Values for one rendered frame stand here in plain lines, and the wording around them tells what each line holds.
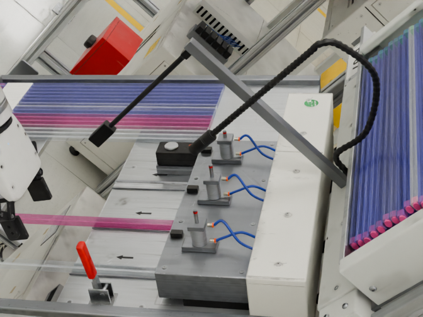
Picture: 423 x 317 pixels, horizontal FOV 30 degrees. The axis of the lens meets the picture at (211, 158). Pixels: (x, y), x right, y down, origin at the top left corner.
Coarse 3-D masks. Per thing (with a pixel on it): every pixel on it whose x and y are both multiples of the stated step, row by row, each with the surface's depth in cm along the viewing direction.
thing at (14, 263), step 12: (0, 264) 123; (12, 264) 122; (24, 264) 122; (36, 264) 122; (48, 264) 121; (60, 264) 121; (72, 264) 121; (96, 264) 120; (108, 264) 120; (144, 276) 118
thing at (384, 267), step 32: (416, 0) 137; (384, 32) 140; (352, 64) 153; (352, 128) 123; (352, 160) 116; (352, 192) 110; (0, 224) 206; (416, 224) 89; (352, 256) 96; (384, 256) 93; (416, 256) 92; (384, 288) 96; (416, 288) 95
